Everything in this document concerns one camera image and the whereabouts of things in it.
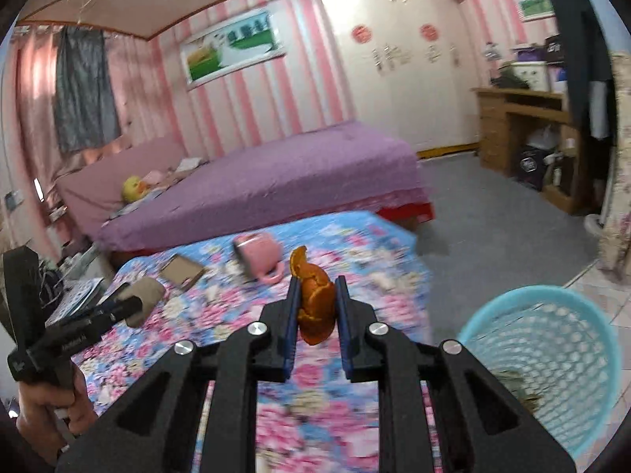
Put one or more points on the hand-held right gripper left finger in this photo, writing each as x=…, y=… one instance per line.
x=292, y=325

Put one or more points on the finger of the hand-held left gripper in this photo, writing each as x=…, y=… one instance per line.
x=118, y=308

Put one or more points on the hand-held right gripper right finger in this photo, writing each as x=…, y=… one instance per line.
x=344, y=330

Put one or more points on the brown paper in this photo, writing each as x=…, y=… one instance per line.
x=145, y=300

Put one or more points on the orange peel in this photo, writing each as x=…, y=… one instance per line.
x=315, y=305

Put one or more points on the printed snack packet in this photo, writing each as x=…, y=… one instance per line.
x=515, y=388

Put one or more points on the blue plastic basket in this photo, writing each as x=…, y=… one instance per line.
x=567, y=335

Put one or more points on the person's left hand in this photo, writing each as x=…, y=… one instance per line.
x=44, y=419

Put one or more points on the printed booklet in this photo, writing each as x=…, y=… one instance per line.
x=74, y=300

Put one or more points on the brown cardboard piece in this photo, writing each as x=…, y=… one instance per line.
x=182, y=271

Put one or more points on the pink mug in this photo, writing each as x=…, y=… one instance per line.
x=259, y=256

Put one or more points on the floral blanket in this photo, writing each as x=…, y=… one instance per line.
x=320, y=414

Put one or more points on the yellow plush toy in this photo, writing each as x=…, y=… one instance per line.
x=134, y=189

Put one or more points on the purple bed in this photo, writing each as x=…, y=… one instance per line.
x=276, y=177

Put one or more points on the pink window curtain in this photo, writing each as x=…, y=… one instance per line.
x=34, y=108

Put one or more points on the grey hanging cloth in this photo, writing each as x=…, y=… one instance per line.
x=86, y=93

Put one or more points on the black bag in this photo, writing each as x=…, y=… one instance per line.
x=530, y=165

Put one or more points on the white wardrobe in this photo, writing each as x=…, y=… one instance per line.
x=404, y=83

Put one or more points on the wooden desk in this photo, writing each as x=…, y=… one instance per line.
x=498, y=128

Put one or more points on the white stand base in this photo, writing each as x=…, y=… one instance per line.
x=594, y=224

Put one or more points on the white plastic bag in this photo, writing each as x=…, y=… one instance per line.
x=541, y=137

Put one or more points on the white framed picture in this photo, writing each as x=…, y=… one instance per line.
x=530, y=76

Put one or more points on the black hanging garment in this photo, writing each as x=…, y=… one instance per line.
x=577, y=49

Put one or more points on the wall socket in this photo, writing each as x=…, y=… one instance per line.
x=14, y=199

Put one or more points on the wedding wall poster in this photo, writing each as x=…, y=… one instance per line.
x=231, y=49

